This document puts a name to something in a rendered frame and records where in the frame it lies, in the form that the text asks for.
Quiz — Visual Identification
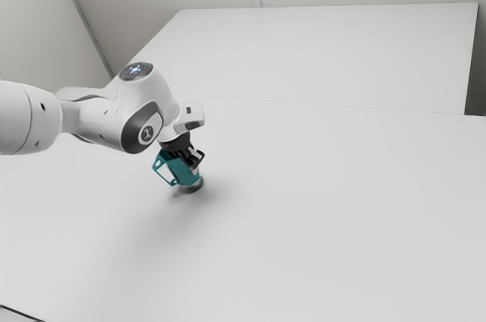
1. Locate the teal faceted mug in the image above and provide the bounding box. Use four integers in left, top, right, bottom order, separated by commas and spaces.
152, 148, 206, 190

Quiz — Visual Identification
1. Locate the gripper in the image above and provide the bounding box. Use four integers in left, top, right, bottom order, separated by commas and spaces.
163, 135, 206, 172

